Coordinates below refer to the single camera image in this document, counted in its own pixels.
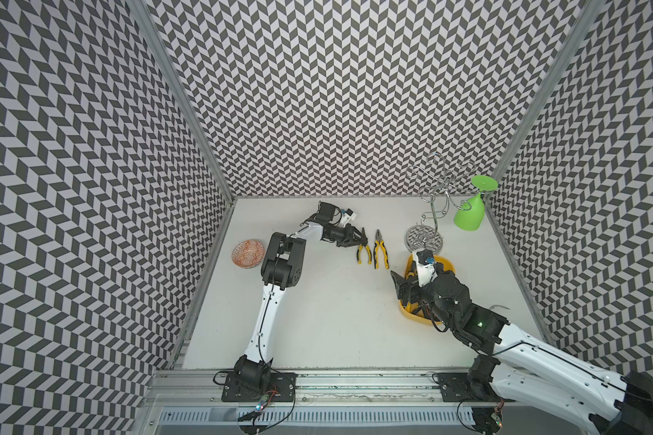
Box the small yellow needle-nose pliers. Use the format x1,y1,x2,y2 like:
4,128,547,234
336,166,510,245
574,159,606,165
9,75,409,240
357,241,373,265

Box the large yellow black pliers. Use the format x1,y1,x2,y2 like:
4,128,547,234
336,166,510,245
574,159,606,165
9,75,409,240
373,229,390,269

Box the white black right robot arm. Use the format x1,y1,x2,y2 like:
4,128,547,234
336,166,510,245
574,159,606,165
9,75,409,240
391,265,653,434

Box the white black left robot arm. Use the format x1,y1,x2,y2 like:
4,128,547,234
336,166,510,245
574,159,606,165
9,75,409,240
225,201,368,401

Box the yellow plastic storage box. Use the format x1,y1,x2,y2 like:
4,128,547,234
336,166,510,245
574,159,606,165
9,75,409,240
397,255,455,324

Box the green plastic wine glass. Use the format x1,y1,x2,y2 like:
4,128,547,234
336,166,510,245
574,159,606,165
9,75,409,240
453,175,499,231

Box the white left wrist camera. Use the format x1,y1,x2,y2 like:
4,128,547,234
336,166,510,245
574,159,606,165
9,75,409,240
336,208,357,228

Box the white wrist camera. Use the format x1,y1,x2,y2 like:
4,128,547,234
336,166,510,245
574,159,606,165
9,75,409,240
413,248,437,287
336,208,357,228

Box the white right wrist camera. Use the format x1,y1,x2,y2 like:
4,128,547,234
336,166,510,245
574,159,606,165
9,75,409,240
413,248,437,287

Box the chrome wire glass stand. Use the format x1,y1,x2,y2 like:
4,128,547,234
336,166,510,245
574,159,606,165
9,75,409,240
404,152,472,254

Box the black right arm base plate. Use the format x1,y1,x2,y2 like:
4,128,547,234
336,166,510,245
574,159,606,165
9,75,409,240
431,372,502,403

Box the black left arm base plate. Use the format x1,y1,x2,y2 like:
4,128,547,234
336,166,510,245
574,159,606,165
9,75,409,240
221,372,297,403

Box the aluminium front rail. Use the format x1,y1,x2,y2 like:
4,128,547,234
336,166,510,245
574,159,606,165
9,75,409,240
140,366,605,435

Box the aluminium corner post left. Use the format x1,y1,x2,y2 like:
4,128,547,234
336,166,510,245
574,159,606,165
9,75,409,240
126,0,235,205

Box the aluminium corner post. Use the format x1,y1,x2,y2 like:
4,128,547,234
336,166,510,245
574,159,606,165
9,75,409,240
492,0,607,182
126,0,235,205

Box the aluminium corner post right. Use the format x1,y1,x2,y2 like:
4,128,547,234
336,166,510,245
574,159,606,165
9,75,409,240
492,0,607,182

